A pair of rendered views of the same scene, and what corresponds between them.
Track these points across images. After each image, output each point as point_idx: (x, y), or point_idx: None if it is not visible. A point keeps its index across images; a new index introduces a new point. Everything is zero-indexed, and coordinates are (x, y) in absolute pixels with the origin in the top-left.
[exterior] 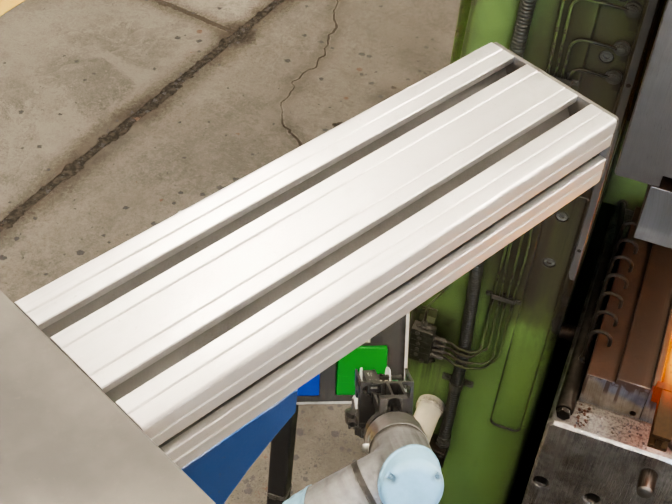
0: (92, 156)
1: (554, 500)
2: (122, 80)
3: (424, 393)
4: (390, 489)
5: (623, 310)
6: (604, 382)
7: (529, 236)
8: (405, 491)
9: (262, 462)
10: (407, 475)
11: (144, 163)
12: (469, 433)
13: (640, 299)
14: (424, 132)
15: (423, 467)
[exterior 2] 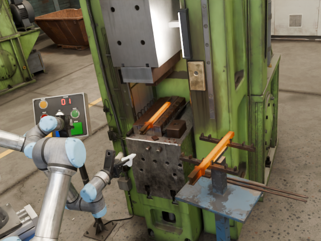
0: (86, 138)
1: (136, 163)
2: (97, 124)
3: (119, 151)
4: (40, 123)
5: (147, 114)
6: (136, 126)
7: (120, 98)
8: (44, 123)
9: (109, 193)
10: (44, 119)
11: (97, 138)
12: None
13: (151, 111)
14: None
15: (47, 117)
